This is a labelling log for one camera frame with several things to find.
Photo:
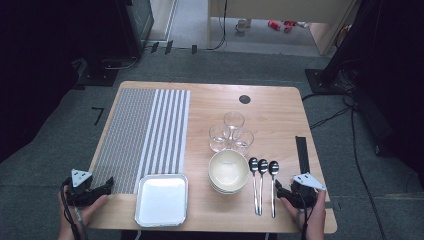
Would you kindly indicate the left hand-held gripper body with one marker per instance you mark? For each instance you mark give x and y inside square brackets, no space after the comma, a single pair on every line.
[81,178]

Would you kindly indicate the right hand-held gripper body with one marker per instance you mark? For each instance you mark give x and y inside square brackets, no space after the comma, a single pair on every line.
[308,181]

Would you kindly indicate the row of black chopsticks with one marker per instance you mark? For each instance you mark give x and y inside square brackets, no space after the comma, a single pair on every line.
[302,153]

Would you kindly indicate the clear drinking glass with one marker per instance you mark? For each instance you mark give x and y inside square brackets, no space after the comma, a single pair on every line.
[219,138]
[234,119]
[242,142]

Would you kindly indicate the white square plate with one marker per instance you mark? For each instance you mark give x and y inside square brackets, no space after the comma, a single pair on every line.
[161,200]

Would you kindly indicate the person's left hand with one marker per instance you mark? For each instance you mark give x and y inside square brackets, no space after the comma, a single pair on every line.
[87,213]

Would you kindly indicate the person's right hand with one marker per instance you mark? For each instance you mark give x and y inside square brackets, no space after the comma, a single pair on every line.
[316,216]

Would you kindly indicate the black tape strip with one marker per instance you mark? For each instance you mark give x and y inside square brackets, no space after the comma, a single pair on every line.
[169,47]
[330,205]
[194,49]
[154,47]

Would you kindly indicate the grey striped placemat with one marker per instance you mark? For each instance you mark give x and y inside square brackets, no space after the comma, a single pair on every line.
[133,133]

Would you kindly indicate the angled black tape mark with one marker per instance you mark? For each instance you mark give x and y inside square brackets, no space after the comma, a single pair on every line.
[99,116]

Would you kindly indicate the round black table grommet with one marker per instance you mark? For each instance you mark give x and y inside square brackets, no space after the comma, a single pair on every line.
[244,99]

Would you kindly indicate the black stand base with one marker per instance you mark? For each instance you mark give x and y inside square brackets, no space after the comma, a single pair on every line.
[98,76]

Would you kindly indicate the black metal stand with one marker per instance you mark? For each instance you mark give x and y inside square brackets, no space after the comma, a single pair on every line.
[333,66]

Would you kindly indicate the dark curtain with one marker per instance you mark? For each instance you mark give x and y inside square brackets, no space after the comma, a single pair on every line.
[400,66]
[33,66]

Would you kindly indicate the small white object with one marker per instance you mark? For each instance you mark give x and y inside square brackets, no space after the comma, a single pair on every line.
[302,24]

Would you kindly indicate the small red object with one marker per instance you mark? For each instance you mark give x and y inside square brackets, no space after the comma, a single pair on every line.
[274,25]
[289,25]

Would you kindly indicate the white mug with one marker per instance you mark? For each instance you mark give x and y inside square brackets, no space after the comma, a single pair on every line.
[240,26]

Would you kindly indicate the dark monitor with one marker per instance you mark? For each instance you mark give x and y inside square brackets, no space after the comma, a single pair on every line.
[136,23]

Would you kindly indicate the white cylindrical cup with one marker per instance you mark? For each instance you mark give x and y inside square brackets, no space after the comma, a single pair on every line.
[248,22]

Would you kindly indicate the light wooden desk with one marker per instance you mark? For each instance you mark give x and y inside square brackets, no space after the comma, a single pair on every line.
[283,10]

